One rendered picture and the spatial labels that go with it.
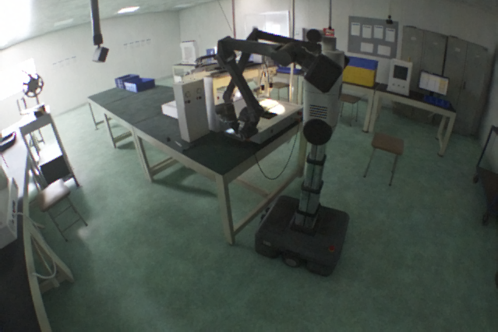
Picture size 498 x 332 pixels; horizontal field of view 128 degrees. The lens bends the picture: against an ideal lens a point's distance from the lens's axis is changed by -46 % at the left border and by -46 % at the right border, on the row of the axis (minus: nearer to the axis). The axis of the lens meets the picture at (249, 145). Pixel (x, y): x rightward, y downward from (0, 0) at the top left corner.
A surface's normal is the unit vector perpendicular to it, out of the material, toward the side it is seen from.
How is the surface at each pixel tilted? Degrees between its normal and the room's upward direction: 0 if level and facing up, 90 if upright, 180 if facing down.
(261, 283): 0
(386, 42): 90
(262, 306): 0
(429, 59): 90
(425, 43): 90
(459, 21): 90
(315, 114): 100
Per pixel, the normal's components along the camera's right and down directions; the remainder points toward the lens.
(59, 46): 0.77, 0.29
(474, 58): -0.64, 0.40
